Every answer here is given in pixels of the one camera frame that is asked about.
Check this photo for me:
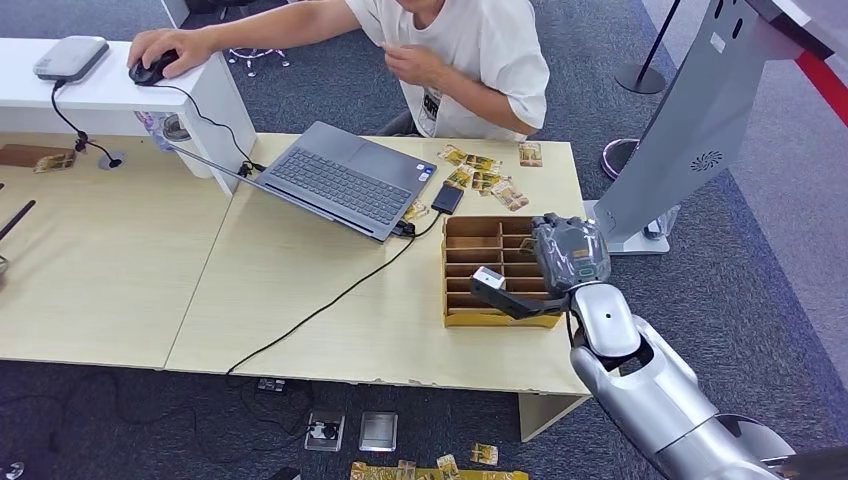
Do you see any person's right hand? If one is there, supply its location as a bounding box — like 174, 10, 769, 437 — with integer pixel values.
125, 29, 215, 81

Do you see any person's left hand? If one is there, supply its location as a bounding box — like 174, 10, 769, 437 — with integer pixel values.
384, 42, 453, 87

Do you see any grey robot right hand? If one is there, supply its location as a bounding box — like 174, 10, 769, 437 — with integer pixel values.
529, 213, 612, 297

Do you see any black computer mouse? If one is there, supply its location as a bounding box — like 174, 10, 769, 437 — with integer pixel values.
129, 50, 180, 87

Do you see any person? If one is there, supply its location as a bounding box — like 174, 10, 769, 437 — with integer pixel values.
125, 0, 551, 142

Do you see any wooden slotted card organizer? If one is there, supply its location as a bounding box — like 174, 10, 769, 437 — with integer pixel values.
441, 215, 564, 330

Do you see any gold card tray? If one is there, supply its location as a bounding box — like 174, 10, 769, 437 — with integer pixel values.
349, 461, 530, 480

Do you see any chrome chair base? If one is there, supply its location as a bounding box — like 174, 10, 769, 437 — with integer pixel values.
225, 46, 291, 79

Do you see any white desk riser shelf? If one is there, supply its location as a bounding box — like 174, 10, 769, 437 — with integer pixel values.
0, 37, 258, 198

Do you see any grey flat box device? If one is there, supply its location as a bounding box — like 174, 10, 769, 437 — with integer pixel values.
33, 35, 111, 83

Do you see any chrome stanchion base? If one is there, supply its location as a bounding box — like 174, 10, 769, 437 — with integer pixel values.
600, 137, 641, 181

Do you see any black external drive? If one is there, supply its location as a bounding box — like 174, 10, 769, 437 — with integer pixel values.
431, 183, 465, 216

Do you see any grey open laptop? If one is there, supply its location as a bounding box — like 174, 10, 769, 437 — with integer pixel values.
155, 121, 439, 243

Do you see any beige table leg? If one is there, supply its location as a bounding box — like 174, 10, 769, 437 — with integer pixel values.
517, 392, 591, 444

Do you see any grey kiosk stand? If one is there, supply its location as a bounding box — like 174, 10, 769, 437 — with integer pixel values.
582, 0, 848, 257

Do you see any brown flat board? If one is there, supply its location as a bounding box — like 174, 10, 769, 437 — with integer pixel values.
0, 143, 77, 169

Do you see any black stanchion with pole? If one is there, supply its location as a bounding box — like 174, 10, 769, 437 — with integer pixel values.
614, 0, 684, 95

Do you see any black thin rod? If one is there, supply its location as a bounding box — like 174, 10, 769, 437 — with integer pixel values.
0, 199, 38, 243

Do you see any metal floor cover plate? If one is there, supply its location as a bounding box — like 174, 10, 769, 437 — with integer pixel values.
358, 411, 399, 454

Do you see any metal floor socket box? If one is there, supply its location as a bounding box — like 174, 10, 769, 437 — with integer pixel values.
304, 410, 346, 453

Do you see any red barrier belt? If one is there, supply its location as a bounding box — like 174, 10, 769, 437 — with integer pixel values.
794, 51, 848, 127

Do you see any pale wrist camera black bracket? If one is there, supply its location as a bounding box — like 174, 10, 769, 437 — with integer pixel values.
470, 266, 572, 321

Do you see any black mouse cable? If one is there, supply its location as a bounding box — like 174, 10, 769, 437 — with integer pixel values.
155, 82, 266, 176

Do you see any black device cable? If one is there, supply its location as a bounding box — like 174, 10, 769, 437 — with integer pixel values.
50, 79, 124, 168

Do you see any long black laptop cable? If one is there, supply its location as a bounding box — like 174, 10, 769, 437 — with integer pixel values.
225, 211, 444, 378

